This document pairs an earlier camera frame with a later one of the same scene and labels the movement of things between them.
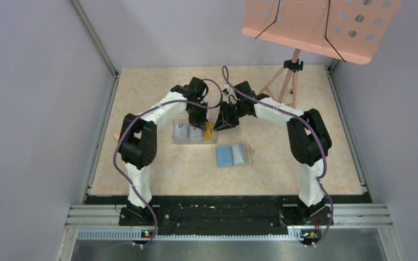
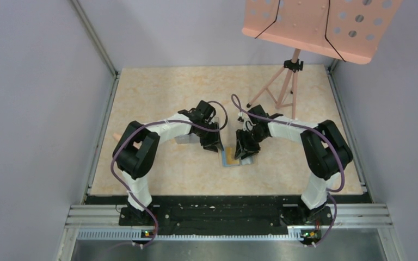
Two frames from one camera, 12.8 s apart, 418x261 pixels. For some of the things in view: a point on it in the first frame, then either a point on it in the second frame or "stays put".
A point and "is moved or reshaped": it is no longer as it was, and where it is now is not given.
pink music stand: [350, 30] stays put
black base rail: [224, 215] stays put
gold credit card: [209, 131] is moved or reshaped
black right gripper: [225, 121] to [244, 148]
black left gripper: [199, 122] to [213, 141]
